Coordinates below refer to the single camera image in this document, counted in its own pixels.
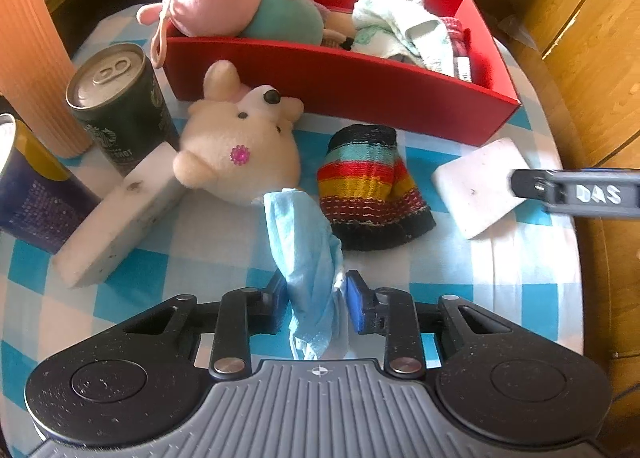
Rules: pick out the red cardboard box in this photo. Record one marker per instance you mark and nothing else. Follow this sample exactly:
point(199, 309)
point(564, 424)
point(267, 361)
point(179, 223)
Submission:
point(350, 88)

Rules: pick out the speckled white sponge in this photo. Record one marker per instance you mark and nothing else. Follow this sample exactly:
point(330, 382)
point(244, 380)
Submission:
point(120, 218)

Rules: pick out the orange ribbed vase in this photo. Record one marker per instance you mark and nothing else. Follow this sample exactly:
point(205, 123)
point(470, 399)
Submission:
point(35, 63)

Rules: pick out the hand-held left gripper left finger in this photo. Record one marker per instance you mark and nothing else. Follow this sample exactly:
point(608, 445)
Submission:
point(276, 303)

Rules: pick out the rainbow striped knitted sock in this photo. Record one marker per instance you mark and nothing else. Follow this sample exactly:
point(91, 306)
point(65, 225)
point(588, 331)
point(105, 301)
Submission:
point(370, 178)

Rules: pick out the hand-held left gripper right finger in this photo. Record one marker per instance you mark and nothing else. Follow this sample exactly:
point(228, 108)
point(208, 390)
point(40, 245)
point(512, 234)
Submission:
point(356, 303)

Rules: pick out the blue checkered tablecloth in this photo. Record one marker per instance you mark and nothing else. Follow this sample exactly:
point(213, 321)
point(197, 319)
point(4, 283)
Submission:
point(210, 258)

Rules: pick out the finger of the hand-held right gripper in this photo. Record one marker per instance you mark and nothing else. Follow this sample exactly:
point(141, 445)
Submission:
point(527, 184)

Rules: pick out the barcode labelled packet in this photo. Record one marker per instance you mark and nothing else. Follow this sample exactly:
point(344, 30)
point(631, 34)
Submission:
point(457, 33)

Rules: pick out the wooden wardrobe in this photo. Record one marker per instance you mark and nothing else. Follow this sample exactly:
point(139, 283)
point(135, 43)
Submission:
point(590, 13)

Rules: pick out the white and green towel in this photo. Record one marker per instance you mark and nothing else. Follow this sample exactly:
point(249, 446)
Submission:
point(400, 23)

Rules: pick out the blue face mask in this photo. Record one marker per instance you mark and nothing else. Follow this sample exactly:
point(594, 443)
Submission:
point(300, 248)

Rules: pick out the cream plush pig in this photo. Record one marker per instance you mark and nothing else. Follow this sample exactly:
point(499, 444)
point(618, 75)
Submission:
point(230, 153)

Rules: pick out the blue and yellow can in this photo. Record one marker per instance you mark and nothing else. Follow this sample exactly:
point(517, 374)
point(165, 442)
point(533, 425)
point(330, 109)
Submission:
point(35, 188)

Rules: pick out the dark green can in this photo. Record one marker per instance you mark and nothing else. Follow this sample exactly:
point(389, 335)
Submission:
point(120, 113)

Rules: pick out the tan soft fabric item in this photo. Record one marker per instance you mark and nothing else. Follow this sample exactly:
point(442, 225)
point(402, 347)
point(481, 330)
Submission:
point(334, 30)

